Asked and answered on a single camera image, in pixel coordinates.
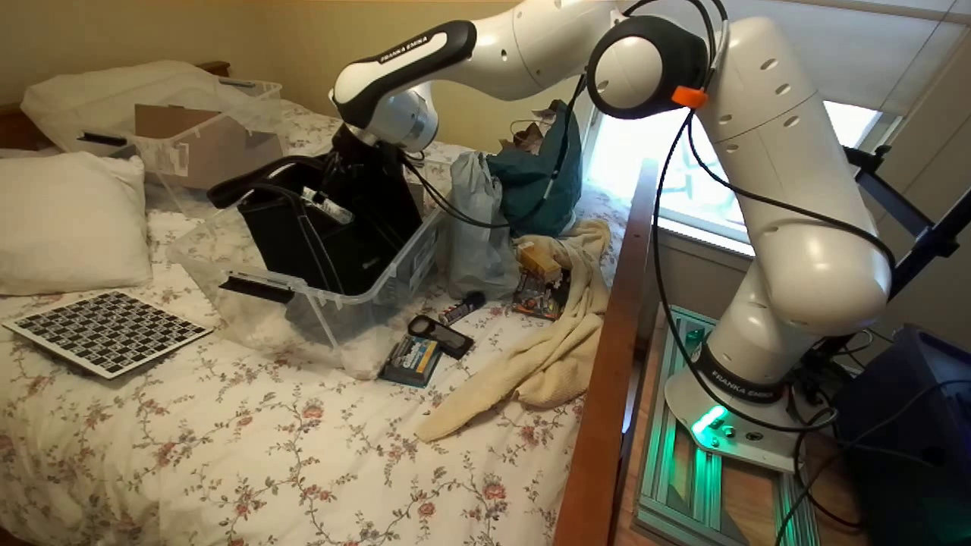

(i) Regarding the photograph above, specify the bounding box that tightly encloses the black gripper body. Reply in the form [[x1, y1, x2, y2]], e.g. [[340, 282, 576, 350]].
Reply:
[[331, 124, 414, 200]]

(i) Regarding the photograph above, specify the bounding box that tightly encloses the black shopping tote bag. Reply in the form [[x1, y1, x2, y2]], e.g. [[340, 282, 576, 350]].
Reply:
[[205, 131, 428, 298]]

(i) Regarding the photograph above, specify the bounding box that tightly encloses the grey plastic bag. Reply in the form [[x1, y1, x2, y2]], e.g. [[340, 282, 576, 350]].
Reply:
[[444, 149, 525, 301]]

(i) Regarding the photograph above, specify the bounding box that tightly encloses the brown cardboard box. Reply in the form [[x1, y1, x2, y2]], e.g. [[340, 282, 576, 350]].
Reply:
[[132, 104, 285, 195]]

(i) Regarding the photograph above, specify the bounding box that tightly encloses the teal cloth bag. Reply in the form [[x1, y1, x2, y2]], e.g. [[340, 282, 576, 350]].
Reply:
[[484, 101, 586, 238]]

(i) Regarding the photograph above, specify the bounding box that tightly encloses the small clear plastic bin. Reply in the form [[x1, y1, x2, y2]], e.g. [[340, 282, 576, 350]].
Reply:
[[216, 149, 451, 350]]

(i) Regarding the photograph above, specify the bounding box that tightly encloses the small black slim gadget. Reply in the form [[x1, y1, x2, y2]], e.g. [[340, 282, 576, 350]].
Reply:
[[434, 289, 489, 327]]

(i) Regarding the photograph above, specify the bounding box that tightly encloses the small black flat device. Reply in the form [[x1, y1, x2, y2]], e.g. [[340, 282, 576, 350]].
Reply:
[[406, 313, 475, 362]]

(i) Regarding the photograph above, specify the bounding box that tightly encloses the black green battery pack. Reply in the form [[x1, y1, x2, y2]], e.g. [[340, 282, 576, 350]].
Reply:
[[375, 334, 446, 391]]

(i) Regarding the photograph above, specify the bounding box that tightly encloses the bright window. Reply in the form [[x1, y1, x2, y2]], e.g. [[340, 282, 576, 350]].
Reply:
[[586, 94, 882, 251]]

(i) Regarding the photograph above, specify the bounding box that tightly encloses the cream knitted towel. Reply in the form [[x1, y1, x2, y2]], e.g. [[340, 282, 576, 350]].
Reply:
[[415, 214, 617, 445]]

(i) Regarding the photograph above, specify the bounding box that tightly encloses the large clear plastic bin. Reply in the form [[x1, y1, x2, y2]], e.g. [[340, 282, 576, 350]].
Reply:
[[18, 57, 298, 195]]

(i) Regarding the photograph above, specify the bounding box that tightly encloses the white pillow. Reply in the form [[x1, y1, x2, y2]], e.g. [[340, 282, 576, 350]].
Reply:
[[0, 149, 156, 298]]

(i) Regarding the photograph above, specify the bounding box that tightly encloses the checker pattern calibration board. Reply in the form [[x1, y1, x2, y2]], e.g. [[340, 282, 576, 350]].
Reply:
[[2, 289, 217, 382]]

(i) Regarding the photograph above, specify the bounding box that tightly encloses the floral sheet bed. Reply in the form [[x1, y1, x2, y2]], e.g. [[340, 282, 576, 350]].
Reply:
[[0, 94, 631, 546]]

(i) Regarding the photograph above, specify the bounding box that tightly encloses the brown wooden footboard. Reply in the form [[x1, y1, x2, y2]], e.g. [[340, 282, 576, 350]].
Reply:
[[552, 153, 664, 546]]

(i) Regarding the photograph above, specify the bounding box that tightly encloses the brown wooden headboard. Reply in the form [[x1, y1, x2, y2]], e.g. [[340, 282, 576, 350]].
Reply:
[[0, 104, 44, 153]]

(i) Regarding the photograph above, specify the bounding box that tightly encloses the black metal stand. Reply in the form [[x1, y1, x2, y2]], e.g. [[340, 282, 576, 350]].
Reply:
[[836, 146, 971, 298]]

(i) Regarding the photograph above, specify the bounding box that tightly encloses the dark blue bulky case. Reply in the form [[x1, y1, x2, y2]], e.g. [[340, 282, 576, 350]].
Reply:
[[836, 320, 971, 546]]

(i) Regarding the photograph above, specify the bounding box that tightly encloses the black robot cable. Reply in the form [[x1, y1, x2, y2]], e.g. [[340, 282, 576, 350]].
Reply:
[[397, 0, 971, 546]]

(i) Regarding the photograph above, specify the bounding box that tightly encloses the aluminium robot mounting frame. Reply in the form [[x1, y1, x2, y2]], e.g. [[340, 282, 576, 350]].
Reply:
[[635, 301, 821, 546]]

